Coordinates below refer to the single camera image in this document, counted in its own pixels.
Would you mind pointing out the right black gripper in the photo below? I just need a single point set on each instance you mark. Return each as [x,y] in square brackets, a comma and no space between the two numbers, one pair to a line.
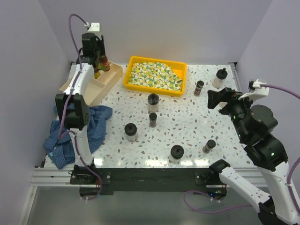
[213,96]

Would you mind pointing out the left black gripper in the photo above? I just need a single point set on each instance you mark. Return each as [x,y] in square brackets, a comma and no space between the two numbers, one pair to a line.
[100,41]

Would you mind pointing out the clear shaker jar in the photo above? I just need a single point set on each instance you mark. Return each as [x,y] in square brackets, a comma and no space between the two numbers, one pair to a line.
[153,102]
[131,132]
[220,77]
[176,154]

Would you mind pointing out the red sauce bottle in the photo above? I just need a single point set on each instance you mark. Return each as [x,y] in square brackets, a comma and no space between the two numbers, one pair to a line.
[104,63]

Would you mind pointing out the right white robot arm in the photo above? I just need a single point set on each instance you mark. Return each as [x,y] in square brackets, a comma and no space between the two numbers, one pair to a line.
[253,125]

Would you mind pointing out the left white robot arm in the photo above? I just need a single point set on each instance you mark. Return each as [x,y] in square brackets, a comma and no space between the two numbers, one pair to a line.
[73,112]

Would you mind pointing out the spice jar back-right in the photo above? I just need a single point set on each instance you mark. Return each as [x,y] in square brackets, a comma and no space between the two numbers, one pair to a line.
[198,88]

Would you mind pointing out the cream divided organizer tray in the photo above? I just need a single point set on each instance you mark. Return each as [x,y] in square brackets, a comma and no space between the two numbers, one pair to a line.
[105,82]

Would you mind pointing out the yellow plastic bin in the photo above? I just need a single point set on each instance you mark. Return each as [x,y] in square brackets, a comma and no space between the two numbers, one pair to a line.
[180,68]

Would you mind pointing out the spice jar front-right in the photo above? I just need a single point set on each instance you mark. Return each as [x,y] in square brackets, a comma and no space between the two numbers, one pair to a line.
[210,144]

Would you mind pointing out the dark spice jar, black lid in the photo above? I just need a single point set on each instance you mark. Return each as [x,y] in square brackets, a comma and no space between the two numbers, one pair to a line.
[153,119]

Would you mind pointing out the lemon-print cloth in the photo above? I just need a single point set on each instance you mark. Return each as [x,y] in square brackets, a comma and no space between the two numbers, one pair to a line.
[155,75]

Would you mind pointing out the blue checkered cloth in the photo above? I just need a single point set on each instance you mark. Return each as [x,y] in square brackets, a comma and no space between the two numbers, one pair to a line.
[61,151]

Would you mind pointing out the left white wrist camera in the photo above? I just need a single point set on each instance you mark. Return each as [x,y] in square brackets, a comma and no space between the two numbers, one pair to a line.
[93,27]

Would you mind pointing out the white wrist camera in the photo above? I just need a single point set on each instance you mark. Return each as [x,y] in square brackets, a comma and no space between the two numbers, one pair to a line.
[93,27]
[257,89]

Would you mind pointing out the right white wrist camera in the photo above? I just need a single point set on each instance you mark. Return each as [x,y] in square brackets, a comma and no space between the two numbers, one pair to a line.
[257,89]

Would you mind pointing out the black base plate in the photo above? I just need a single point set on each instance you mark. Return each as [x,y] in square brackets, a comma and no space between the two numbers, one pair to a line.
[113,180]

